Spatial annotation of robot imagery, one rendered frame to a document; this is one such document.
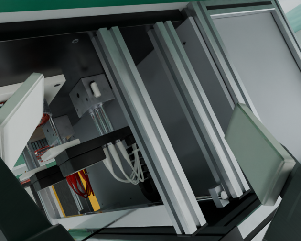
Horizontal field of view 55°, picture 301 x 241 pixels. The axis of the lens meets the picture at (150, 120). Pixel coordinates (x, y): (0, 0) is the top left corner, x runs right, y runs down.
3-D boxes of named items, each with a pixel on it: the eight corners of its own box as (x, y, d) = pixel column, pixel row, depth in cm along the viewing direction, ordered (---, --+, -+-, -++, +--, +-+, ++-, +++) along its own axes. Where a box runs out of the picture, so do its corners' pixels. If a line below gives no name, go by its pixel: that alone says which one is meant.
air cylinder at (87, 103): (68, 93, 58) (79, 118, 58) (80, 78, 52) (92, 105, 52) (90, 88, 61) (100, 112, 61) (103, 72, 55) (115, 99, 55)
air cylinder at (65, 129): (41, 128, 77) (49, 147, 77) (48, 119, 72) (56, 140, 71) (59, 122, 81) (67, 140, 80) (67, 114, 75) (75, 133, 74)
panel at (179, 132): (67, 131, 99) (102, 213, 96) (188, 16, 46) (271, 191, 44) (70, 130, 100) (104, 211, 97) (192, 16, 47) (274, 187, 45)
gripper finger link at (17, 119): (5, 182, 13) (-13, 181, 13) (43, 115, 20) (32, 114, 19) (2, 126, 12) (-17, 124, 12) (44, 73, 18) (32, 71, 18)
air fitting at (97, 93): (88, 83, 53) (94, 98, 52) (90, 81, 52) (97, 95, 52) (93, 82, 53) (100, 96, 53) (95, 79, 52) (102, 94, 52)
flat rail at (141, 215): (52, 219, 86) (56, 229, 86) (176, 202, 37) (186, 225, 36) (56, 217, 87) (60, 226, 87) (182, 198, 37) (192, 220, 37)
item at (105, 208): (94, 211, 74) (101, 226, 74) (103, 210, 69) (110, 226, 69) (109, 203, 77) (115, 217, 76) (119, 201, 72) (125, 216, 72)
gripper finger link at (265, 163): (283, 160, 14) (297, 161, 14) (235, 101, 20) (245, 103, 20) (262, 206, 15) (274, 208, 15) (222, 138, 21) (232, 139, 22)
